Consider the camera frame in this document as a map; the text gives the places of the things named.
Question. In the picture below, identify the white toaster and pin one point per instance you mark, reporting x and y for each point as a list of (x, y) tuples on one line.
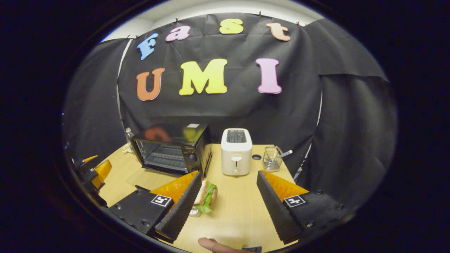
[(236, 154)]

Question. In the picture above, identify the black desk grommet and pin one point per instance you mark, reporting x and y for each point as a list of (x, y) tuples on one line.
[(256, 157)]

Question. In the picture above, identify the clear plastic water bottle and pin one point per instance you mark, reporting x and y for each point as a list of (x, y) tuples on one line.
[(129, 135)]

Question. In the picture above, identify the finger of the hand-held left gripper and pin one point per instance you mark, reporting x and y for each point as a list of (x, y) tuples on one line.
[(90, 159), (102, 170)]

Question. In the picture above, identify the black electric oven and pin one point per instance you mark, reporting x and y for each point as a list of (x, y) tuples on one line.
[(197, 147)]

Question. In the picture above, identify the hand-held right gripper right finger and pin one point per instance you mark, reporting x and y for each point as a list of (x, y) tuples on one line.
[(277, 214)]

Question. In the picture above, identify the black backdrop cloth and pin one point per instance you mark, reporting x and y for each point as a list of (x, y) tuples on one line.
[(228, 109)]

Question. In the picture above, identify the small white plate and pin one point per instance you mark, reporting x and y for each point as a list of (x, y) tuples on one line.
[(195, 212)]

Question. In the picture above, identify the lettuce sandwich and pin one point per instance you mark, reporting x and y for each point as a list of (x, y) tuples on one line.
[(207, 196)]

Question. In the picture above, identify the metal utensil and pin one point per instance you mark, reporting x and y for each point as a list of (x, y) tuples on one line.
[(286, 153)]

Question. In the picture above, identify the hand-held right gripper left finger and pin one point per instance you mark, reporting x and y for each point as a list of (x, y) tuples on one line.
[(179, 214)]

